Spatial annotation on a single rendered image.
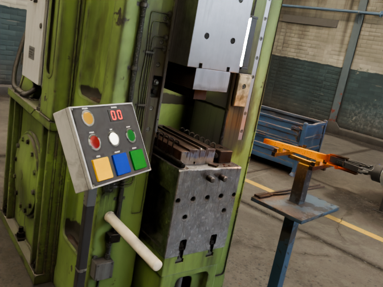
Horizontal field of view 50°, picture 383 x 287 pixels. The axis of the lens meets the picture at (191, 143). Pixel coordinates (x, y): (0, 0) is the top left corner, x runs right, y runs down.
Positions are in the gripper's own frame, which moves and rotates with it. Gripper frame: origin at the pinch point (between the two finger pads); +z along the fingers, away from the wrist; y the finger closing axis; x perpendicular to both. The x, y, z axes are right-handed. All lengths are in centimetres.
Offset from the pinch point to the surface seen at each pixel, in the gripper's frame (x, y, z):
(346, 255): -106, 149, 34
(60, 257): -84, -69, 109
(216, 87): 23, -34, 49
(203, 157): -11, -34, 50
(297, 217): -30.5, -7.3, 9.0
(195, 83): 23, -46, 51
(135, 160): -6, -83, 41
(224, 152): -9, -22, 48
